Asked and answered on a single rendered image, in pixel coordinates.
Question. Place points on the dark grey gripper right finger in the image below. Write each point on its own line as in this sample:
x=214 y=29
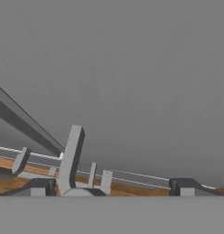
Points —
x=183 y=184

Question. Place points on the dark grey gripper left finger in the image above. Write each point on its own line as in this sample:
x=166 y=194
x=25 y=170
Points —
x=43 y=185

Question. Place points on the grey stool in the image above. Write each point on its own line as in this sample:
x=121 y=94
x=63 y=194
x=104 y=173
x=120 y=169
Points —
x=20 y=161
x=104 y=181
x=70 y=158

